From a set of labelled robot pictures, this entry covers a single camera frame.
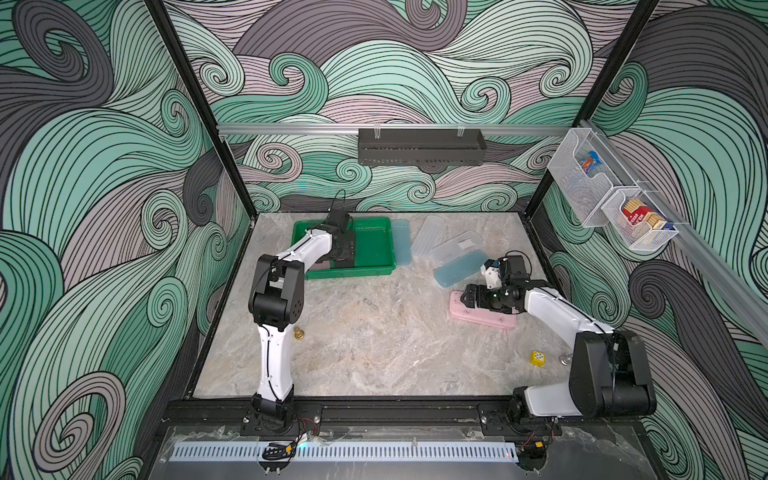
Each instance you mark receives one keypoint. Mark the teal ribbed pencil case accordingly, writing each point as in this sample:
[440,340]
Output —
[401,235]

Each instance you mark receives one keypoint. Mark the aluminium rail back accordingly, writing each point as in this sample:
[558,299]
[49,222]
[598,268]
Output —
[329,129]

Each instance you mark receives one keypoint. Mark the clear wall bin upper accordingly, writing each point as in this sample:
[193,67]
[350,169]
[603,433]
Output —
[584,195]

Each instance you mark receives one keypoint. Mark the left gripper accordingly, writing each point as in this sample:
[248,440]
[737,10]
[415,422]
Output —
[349,251]

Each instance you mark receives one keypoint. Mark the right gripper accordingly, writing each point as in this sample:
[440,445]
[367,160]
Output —
[484,298]

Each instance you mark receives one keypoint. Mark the black wall shelf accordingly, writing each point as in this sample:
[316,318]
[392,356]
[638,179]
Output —
[431,149]

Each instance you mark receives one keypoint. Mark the clear ribbed pencil case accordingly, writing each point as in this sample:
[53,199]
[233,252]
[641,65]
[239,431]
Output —
[427,235]

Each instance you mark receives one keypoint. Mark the blue red item in bin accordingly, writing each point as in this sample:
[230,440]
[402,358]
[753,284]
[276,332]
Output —
[591,164]

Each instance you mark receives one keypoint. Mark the green storage tray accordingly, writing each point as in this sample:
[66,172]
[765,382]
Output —
[374,252]

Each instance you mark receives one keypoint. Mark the white slotted cable duct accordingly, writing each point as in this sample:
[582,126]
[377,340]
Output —
[360,451]

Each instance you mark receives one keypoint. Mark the aluminium rail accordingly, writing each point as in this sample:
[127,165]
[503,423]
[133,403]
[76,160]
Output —
[329,129]
[741,299]

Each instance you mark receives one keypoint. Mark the teal smooth pencil case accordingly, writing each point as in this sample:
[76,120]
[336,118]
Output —
[459,269]

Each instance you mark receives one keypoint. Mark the aluminium rail right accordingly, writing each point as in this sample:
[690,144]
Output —
[741,299]

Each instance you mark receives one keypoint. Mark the clear wall bin lower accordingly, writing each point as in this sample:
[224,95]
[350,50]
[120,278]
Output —
[640,238]

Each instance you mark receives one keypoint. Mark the red yellow boxes in bin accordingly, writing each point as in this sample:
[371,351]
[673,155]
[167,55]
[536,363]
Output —
[637,212]

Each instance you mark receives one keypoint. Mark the opaque pink pencil case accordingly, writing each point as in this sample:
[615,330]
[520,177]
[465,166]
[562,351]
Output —
[459,311]

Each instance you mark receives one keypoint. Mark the black pencil case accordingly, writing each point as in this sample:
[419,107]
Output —
[323,265]

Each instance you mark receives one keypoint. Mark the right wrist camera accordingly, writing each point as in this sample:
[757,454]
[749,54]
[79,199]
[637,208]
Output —
[490,271]

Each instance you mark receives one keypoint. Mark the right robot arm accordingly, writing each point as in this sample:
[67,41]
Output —
[609,371]

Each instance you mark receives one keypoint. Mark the clear pencil case with label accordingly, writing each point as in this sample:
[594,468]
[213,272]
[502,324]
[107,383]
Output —
[456,247]

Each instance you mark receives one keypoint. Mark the clear wall bin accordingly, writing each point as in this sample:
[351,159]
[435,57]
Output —
[640,238]
[584,195]

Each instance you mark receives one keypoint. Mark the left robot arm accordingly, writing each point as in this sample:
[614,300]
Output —
[276,302]

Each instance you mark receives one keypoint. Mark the yellow die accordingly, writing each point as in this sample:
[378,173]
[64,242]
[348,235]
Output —
[538,358]

